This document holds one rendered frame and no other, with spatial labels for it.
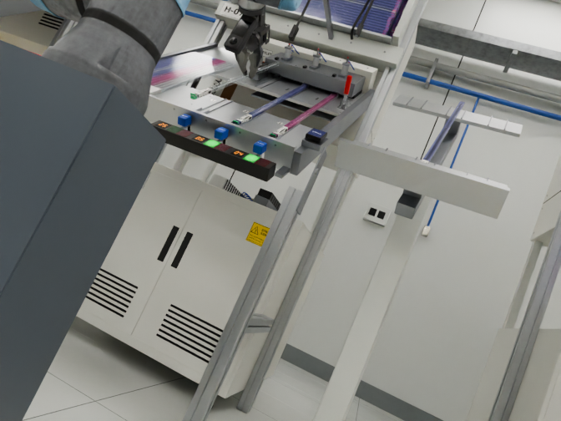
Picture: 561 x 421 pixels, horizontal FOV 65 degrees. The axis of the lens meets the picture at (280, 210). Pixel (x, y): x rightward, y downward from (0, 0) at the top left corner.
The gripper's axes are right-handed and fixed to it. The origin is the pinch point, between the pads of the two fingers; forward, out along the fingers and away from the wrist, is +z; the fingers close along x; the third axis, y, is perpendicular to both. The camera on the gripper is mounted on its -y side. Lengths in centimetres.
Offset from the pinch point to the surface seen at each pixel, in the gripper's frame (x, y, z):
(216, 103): 0.8, -16.4, 1.7
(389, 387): -85, 26, 194
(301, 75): -8.8, 22.6, 8.3
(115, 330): 9, -67, 58
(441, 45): -35, 213, 67
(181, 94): 11.6, -18.2, 1.4
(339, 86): -22.9, 22.7, 8.1
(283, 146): -27.2, -29.9, -3.2
